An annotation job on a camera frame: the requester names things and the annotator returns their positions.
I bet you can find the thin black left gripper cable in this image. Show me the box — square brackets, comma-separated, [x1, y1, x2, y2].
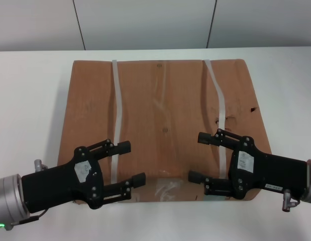
[9, 209, 49, 226]

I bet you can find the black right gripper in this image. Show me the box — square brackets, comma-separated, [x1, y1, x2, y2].
[188, 128, 309, 201]

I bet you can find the brown cardboard box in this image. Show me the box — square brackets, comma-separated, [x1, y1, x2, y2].
[56, 58, 273, 203]

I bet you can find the white packing strap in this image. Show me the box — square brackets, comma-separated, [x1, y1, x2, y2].
[203, 59, 228, 180]
[110, 59, 126, 185]

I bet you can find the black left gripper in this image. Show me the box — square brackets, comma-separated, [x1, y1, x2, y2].
[21, 138, 147, 214]

